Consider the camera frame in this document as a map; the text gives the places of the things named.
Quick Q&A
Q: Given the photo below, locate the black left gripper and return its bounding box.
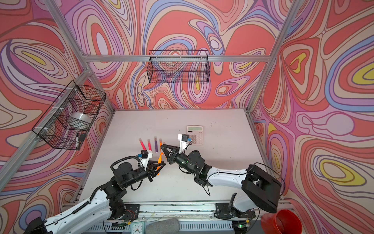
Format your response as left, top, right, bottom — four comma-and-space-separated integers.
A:
121, 161, 165, 190

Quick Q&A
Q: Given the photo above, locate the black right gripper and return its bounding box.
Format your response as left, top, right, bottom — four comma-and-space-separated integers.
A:
161, 144, 196, 175

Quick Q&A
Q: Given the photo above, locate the purple pen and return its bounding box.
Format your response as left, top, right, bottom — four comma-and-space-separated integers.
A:
154, 136, 158, 153

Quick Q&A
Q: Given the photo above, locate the pink pen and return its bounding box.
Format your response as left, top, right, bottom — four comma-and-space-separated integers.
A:
139, 138, 147, 151
148, 139, 152, 151

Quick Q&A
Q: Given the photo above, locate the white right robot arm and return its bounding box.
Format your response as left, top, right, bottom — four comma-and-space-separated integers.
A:
161, 144, 281, 214

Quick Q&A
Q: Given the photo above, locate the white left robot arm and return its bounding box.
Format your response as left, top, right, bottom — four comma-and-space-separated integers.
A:
24, 156, 166, 234

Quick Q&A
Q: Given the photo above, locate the pink desk calculator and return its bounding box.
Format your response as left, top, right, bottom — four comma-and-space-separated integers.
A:
187, 125, 204, 145

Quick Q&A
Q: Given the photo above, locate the grey foam microphone cover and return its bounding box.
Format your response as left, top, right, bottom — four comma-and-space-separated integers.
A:
145, 218, 180, 234

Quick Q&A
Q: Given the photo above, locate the small white clock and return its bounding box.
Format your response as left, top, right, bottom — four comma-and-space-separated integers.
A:
131, 222, 145, 234

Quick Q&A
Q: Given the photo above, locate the silver tape roll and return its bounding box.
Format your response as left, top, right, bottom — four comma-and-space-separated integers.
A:
70, 112, 92, 123

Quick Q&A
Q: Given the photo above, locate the red bucket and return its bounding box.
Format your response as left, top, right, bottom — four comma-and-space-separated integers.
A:
261, 210, 303, 234

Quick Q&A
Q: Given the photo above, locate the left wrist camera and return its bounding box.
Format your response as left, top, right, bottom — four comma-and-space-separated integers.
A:
137, 150, 153, 168

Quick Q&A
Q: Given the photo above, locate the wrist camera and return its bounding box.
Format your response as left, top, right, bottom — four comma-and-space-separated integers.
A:
137, 150, 153, 168
177, 134, 192, 153

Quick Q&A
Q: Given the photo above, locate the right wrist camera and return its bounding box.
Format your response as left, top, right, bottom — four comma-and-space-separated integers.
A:
177, 134, 192, 153

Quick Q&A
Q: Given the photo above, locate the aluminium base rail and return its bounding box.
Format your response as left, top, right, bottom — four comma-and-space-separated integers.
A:
70, 200, 293, 232

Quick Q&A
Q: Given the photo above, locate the black wire basket back wall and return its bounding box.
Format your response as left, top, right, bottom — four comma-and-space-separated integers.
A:
147, 49, 210, 84

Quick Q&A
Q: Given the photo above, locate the black wire basket wall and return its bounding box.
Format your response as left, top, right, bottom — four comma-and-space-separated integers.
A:
147, 49, 210, 84
32, 81, 106, 151

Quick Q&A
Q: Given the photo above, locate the black wire basket left wall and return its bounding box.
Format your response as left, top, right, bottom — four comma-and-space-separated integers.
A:
32, 81, 106, 151

